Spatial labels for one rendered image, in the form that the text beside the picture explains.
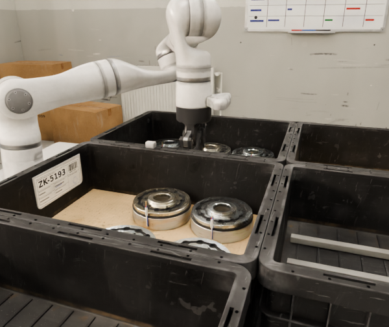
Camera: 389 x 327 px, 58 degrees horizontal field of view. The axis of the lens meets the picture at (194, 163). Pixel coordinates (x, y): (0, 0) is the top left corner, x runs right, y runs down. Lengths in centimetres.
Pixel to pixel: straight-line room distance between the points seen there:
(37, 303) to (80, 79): 55
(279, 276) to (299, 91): 330
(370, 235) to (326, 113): 305
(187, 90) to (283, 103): 295
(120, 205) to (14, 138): 33
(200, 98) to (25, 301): 46
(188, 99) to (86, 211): 29
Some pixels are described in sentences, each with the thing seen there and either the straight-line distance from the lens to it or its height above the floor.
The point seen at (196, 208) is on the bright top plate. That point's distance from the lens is 60.
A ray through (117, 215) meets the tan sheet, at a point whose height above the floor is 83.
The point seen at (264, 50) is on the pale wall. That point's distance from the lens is 359.
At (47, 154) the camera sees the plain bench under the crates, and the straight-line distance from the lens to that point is 144.
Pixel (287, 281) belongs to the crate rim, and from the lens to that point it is 37.
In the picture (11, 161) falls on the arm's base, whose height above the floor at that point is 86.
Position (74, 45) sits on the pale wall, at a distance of 426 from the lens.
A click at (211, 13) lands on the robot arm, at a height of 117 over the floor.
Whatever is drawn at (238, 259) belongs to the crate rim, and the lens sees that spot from 37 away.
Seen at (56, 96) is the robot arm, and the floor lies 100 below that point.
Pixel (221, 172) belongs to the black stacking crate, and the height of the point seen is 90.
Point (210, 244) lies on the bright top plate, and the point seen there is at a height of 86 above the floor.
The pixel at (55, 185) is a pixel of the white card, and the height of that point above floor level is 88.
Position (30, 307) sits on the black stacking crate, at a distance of 51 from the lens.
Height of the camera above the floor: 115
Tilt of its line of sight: 21 degrees down
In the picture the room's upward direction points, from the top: straight up
